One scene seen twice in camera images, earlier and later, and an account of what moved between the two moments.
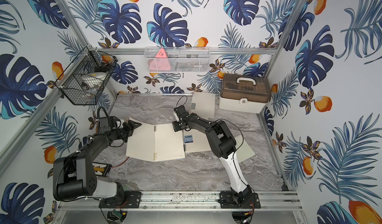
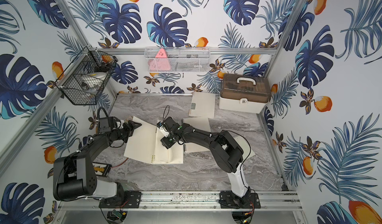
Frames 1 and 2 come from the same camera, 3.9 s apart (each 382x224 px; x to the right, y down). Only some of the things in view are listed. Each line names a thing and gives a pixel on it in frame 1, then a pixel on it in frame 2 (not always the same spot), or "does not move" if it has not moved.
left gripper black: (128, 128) does not move
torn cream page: (243, 152) does not move
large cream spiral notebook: (155, 142) does not move
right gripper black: (176, 128) to (165, 143)
